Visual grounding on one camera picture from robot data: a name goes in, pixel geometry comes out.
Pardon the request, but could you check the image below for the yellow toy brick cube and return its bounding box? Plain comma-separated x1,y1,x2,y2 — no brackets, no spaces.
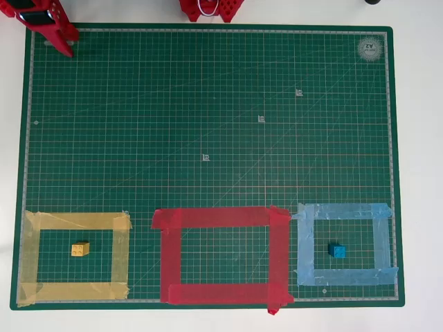
71,241,91,257

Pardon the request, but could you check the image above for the yellow tape square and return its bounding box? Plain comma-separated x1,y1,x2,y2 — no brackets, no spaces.
16,210,133,308

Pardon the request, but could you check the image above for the red tape square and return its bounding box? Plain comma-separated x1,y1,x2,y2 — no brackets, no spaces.
151,204,296,316

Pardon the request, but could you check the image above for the blue toy brick cube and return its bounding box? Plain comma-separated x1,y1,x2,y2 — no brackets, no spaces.
327,242,347,259

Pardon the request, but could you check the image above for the blue tape square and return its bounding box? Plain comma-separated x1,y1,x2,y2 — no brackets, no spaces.
291,202,399,287

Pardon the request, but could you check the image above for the green cutting mat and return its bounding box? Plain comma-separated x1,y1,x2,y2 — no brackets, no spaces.
9,21,406,311

